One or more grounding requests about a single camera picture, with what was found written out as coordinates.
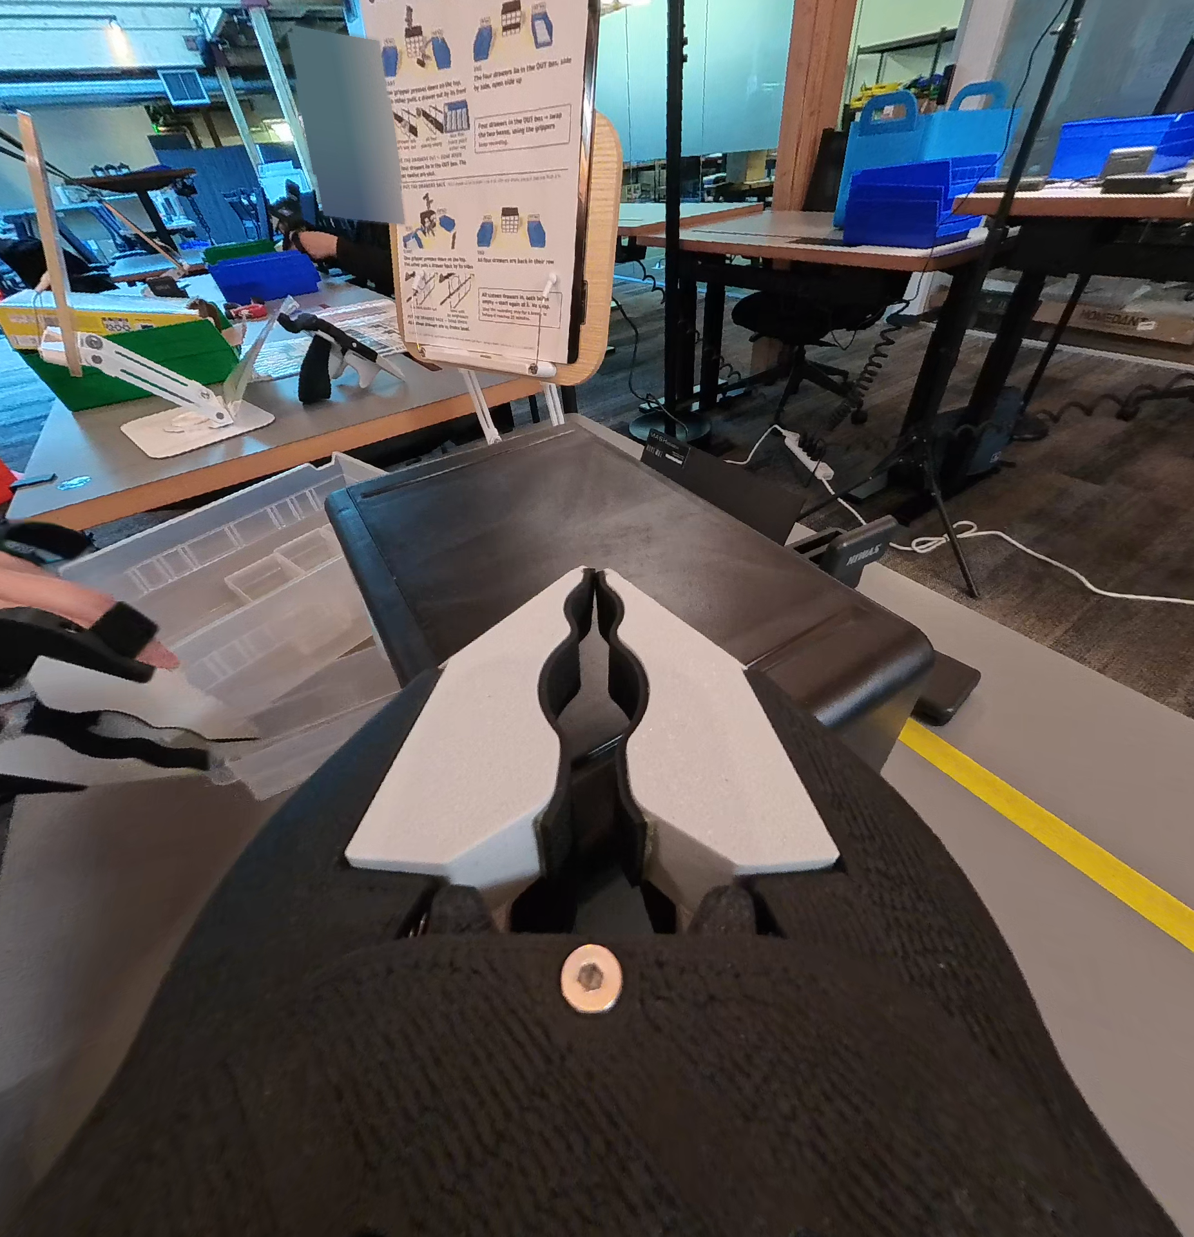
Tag stacked blue bins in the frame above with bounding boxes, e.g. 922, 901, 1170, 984
833, 156, 999, 248

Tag black tripod stand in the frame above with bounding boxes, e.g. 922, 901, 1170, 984
804, 0, 1090, 599

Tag white cable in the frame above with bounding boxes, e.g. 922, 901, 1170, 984
722, 426, 1194, 610

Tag clear plastic drawer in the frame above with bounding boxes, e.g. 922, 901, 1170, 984
225, 554, 306, 622
276, 527, 345, 579

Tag wooden post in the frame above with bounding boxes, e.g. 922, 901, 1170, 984
773, 0, 861, 187

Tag wooden slat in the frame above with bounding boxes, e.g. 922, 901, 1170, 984
14, 110, 84, 379

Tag black flat box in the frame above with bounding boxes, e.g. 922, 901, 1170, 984
640, 428, 809, 548

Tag large green bin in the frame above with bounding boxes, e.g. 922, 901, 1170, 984
38, 318, 244, 413

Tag black office chair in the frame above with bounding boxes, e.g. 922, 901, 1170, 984
731, 289, 893, 427

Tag cardboard box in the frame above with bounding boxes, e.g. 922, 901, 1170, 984
1032, 295, 1194, 350

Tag blue handled tote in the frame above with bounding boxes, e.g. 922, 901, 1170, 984
843, 83, 1023, 195

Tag wood edged desk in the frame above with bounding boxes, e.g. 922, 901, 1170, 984
615, 198, 1013, 437
952, 160, 1194, 485

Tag white power strip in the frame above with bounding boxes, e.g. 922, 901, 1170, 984
779, 430, 837, 481

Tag printed instruction sheet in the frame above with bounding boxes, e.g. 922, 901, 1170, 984
358, 0, 600, 380

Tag black flat device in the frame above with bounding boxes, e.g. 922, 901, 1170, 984
908, 653, 982, 729

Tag person's left hand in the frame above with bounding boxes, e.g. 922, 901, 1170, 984
0, 559, 185, 674

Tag storage shelf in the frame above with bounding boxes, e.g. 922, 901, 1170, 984
853, 29, 959, 131

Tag grey desk with wooden edge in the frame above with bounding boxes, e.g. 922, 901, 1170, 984
6, 271, 569, 534

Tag wooden clipboard stand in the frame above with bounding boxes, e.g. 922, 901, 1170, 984
388, 109, 625, 448

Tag yellow box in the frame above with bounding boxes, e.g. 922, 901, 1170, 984
0, 291, 206, 352

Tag black battery charger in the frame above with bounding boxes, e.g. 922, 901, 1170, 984
790, 515, 900, 589

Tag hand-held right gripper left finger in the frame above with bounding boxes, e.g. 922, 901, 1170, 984
345, 569, 598, 895

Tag black pole stand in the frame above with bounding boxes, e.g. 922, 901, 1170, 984
630, 0, 716, 444

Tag black drawer cabinet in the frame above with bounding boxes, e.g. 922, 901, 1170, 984
324, 416, 938, 775

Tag blue bin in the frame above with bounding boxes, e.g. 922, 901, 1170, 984
207, 249, 323, 306

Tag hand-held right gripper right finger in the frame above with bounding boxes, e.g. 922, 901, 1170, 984
597, 569, 841, 895

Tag dark standing desk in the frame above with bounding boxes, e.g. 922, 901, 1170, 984
75, 167, 203, 255

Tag yellow tape line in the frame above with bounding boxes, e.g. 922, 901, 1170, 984
897, 720, 1194, 969

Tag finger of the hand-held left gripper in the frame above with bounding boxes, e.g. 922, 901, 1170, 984
0, 736, 226, 792
27, 666, 261, 765

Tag black monitor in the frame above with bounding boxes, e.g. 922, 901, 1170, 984
1153, 29, 1194, 117

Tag clear plastic bin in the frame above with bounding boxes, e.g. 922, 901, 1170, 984
55, 453, 409, 804

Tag idle pistol grip gripper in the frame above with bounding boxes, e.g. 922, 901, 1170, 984
277, 308, 406, 406

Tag grey box device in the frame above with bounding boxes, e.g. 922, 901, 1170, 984
1099, 146, 1178, 195

